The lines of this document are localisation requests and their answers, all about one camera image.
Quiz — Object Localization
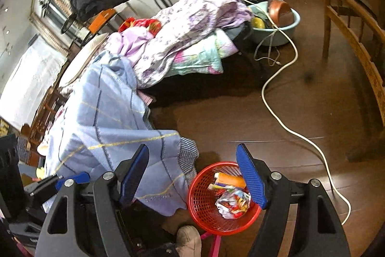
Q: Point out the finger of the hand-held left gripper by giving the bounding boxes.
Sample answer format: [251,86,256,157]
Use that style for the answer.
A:
[28,172,91,197]

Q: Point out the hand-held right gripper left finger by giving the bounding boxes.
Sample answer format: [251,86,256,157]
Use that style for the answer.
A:
[35,144,150,257]

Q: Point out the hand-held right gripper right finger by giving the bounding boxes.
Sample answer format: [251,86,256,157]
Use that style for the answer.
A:
[236,143,352,257]

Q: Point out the orange yellow packet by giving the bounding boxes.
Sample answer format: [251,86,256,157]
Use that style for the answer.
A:
[214,172,247,189]

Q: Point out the colourful wrapper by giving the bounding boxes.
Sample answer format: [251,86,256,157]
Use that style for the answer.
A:
[215,188,251,219]

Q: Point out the red plastic basket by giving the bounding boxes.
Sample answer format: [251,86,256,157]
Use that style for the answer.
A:
[188,161,262,236]

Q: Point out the blue gingham sheet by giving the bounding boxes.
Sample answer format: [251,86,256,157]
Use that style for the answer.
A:
[177,138,199,182]

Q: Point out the blue checked blanket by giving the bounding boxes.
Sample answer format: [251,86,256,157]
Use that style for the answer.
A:
[42,51,199,217]

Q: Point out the person's grey shoe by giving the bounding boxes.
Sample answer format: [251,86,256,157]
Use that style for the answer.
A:
[176,225,202,257]

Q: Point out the white cover sheet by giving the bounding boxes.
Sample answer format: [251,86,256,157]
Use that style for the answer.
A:
[0,37,68,131]

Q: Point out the cream pillow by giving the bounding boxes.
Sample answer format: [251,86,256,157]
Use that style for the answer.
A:
[58,33,110,87]

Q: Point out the pastel floral blanket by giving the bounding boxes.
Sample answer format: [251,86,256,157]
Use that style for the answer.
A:
[164,31,238,78]

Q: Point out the lilac cloth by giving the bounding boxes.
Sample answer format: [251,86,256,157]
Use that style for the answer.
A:
[105,26,157,65]

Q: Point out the teal plastic basin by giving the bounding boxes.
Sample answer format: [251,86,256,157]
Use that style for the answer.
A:
[248,1,301,47]

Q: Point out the red blanket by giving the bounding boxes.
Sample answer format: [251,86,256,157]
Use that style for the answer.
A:
[119,17,163,35]

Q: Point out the purple floral quilt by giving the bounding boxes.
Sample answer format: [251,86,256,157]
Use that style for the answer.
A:
[132,0,253,89]

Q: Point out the copper pot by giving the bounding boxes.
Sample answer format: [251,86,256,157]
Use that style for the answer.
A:
[266,0,292,27]

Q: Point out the wooden armchair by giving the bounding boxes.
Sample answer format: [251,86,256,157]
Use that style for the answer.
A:
[319,0,385,140]

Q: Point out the white cable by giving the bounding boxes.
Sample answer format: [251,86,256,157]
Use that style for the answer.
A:
[241,0,352,226]

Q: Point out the pink plastic stool frame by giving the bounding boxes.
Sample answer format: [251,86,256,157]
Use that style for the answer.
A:
[200,231,223,257]

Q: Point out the grey thin cable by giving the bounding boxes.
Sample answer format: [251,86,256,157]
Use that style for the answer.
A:
[254,30,282,66]

